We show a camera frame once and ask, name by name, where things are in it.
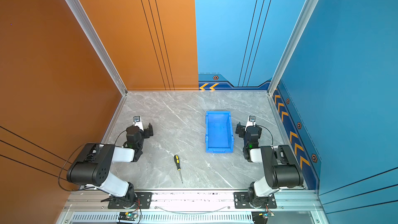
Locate black yellow screwdriver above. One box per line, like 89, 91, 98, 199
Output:
174, 155, 183, 184

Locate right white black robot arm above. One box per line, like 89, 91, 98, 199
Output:
235, 122, 304, 208

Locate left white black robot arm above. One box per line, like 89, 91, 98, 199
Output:
66, 117, 153, 209

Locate blue plastic bin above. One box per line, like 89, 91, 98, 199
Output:
205, 111, 234, 153

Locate left green circuit board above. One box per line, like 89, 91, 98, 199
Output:
117, 212, 140, 224

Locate right small circuit board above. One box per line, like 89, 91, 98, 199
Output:
251, 211, 275, 224

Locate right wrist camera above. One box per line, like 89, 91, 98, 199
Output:
248, 115, 256, 123

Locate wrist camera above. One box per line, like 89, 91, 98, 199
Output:
248, 115, 256, 123
133, 116, 142, 123

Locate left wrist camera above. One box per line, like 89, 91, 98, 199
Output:
133, 116, 142, 123

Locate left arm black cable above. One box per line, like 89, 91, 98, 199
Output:
57, 130, 128, 192

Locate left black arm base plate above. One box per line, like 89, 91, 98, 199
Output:
108, 191, 153, 209

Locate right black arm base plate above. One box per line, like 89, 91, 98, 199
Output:
233, 191, 277, 209

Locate grey cable on rail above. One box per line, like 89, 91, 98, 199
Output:
154, 205, 232, 215

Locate aluminium front rail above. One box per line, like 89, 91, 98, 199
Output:
57, 189, 329, 224

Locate left aluminium corner post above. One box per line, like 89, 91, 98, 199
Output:
65, 0, 128, 96

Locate aluminium corner post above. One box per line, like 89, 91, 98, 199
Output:
267, 0, 319, 96
65, 0, 128, 96

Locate right aluminium corner post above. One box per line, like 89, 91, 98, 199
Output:
267, 0, 319, 96

